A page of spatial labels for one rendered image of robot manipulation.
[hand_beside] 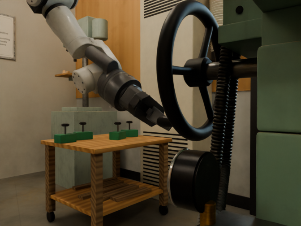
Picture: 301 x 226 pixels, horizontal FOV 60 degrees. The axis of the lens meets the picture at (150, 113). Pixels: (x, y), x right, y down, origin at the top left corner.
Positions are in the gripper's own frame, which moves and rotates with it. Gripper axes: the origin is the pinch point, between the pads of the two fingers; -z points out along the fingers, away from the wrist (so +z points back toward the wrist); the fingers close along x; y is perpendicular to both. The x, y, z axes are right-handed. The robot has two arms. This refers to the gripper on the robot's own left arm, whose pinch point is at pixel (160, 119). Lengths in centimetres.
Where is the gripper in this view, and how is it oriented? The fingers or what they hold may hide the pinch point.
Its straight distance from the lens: 57.9
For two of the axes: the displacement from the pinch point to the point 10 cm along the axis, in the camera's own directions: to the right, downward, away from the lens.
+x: -4.1, -3.0, -8.6
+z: -6.9, -5.1, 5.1
